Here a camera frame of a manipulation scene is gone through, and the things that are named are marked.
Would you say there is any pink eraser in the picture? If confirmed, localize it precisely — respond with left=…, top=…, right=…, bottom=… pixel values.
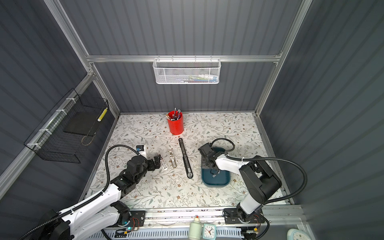
left=160, top=157, right=168, bottom=171

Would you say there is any black stapler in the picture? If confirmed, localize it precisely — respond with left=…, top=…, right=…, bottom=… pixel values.
left=179, top=138, right=194, bottom=179

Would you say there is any teal plastic tray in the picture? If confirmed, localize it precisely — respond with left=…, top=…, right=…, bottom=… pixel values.
left=200, top=151, right=231, bottom=188

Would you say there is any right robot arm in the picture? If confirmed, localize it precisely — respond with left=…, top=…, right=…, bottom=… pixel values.
left=198, top=143, right=282, bottom=221

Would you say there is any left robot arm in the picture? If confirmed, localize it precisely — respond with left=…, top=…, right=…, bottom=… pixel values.
left=31, top=155, right=162, bottom=240

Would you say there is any red pencil cup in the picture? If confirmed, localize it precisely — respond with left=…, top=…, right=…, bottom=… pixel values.
left=166, top=110, right=184, bottom=135

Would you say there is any yellow marker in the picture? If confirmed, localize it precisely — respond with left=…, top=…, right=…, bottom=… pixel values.
left=97, top=107, right=108, bottom=122

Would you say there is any small teal clock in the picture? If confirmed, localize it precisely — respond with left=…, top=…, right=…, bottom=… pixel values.
left=202, top=223, right=217, bottom=240

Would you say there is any black notebook in basket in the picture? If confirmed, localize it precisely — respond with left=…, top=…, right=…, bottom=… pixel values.
left=64, top=112, right=101, bottom=137

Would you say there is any white glue bottle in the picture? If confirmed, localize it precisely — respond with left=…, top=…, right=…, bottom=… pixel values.
left=188, top=216, right=202, bottom=240

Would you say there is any pale round object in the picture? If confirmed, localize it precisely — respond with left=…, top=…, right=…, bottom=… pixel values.
left=287, top=229, right=311, bottom=240

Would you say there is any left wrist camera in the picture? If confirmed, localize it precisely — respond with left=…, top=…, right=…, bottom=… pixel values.
left=136, top=145, right=147, bottom=158

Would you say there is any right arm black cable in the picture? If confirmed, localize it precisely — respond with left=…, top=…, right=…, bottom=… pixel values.
left=209, top=137, right=309, bottom=205

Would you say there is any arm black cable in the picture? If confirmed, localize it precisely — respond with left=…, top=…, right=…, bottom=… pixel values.
left=17, top=144, right=142, bottom=240
left=209, top=137, right=309, bottom=205

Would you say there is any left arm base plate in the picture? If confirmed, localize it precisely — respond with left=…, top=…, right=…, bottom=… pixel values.
left=109, top=211, right=146, bottom=228

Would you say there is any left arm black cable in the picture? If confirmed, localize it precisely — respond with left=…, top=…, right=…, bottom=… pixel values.
left=17, top=144, right=142, bottom=240

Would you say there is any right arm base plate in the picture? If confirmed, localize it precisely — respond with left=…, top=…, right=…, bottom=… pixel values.
left=222, top=208, right=265, bottom=225

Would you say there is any white wire mesh basket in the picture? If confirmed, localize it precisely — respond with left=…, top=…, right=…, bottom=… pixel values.
left=153, top=59, right=222, bottom=85

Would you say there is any black wire basket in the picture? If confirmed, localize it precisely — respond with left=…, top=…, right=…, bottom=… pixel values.
left=24, top=91, right=109, bottom=164

